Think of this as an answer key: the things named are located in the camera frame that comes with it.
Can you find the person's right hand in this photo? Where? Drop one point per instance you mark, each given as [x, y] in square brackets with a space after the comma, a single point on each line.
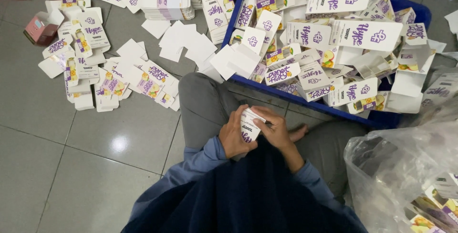
[277, 131]

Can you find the person's left hand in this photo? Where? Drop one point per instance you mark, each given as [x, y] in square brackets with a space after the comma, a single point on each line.
[230, 138]

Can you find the small white purple carton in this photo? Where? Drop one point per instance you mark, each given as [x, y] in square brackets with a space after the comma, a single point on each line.
[249, 127]

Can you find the person's bare foot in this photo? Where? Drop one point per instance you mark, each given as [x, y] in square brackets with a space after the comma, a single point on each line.
[298, 133]

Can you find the person's grey trousers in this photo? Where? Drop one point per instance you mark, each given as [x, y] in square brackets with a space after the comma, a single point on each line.
[204, 107]

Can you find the person's dark blue top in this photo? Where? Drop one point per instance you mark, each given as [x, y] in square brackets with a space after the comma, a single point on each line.
[243, 197]

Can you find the blue crate of folded cartons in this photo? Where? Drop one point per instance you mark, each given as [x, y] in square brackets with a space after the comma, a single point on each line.
[336, 39]

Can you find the clear plastic bag of cartons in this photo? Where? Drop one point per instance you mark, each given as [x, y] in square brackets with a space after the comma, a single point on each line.
[404, 175]

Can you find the heap of flat cartons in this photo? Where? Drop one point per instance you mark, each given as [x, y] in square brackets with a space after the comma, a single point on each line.
[103, 64]

